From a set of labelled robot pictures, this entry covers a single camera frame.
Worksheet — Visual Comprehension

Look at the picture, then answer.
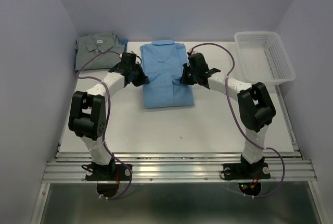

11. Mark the aluminium mounting rail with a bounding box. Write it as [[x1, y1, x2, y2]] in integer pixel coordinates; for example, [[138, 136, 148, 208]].
[[42, 143, 317, 183]]

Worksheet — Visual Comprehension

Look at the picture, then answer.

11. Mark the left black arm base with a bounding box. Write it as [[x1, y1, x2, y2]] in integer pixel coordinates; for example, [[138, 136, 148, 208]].
[[81, 163, 131, 181]]

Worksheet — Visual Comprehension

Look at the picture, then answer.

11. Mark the white plastic basket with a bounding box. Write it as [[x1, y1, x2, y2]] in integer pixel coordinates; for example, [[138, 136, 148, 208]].
[[234, 31, 296, 85]]

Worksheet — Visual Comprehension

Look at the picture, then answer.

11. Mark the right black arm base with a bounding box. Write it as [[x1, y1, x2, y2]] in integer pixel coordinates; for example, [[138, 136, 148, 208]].
[[220, 163, 271, 181]]

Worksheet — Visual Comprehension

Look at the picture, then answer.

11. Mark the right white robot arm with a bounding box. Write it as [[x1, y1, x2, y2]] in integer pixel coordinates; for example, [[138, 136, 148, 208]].
[[181, 53, 276, 177]]

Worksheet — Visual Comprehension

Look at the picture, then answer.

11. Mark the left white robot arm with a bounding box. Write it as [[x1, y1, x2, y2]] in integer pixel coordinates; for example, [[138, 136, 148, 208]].
[[68, 52, 149, 179]]

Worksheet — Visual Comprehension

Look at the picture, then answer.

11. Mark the folded grey shirt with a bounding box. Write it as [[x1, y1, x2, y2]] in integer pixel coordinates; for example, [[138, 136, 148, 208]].
[[74, 32, 127, 71]]

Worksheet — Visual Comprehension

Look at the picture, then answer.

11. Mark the folded blue plaid shirt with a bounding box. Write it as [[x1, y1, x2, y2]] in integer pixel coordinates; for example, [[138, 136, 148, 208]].
[[118, 38, 128, 45]]

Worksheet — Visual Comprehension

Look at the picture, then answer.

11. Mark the light blue long sleeve shirt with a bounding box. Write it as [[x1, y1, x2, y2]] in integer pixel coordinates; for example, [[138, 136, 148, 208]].
[[140, 40, 195, 109]]

